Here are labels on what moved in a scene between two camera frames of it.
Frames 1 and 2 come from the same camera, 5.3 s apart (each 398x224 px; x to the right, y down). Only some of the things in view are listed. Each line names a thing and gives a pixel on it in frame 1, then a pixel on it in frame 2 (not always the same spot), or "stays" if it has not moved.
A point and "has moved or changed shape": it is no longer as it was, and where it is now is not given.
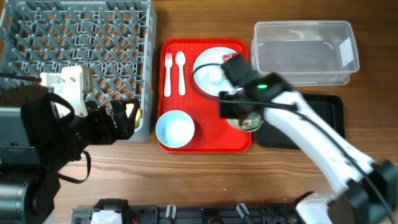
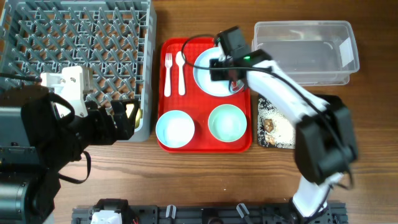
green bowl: x=251 y=122 → x=227 y=122
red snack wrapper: x=226 y=57 has moved or changed shape
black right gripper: x=226 y=112 → x=217 y=73
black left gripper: x=122 y=127 stays
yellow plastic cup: x=138 y=116 stays
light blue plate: x=211 y=79 stays
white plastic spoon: x=180 y=59 stays
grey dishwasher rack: x=116 y=38 stays
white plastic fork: x=168 y=64 stays
